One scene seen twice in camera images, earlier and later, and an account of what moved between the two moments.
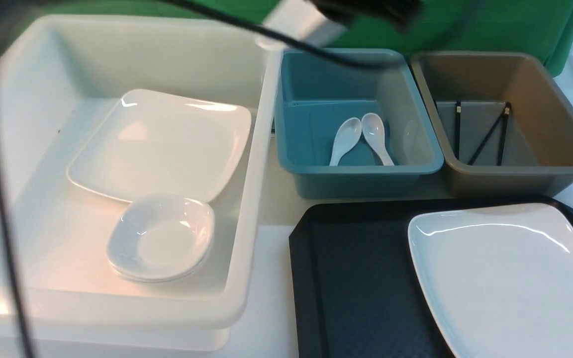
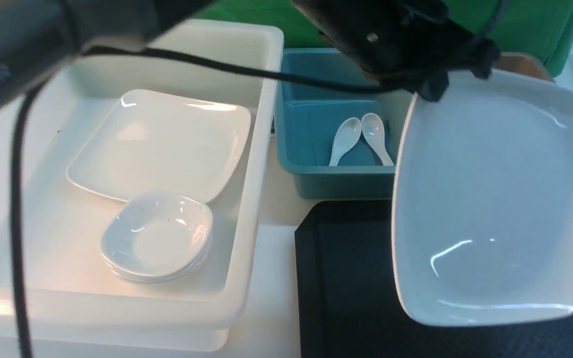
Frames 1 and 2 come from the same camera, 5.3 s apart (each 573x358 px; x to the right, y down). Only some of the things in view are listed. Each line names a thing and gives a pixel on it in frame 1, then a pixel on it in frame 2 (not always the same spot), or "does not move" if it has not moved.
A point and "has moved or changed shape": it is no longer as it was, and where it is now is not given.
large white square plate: (514, 281) has moved or changed shape
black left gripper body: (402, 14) → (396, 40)
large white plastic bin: (52, 76) does not move
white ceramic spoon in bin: (373, 129) does not move
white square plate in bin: (150, 142) does not move
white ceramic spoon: (348, 134) does not move
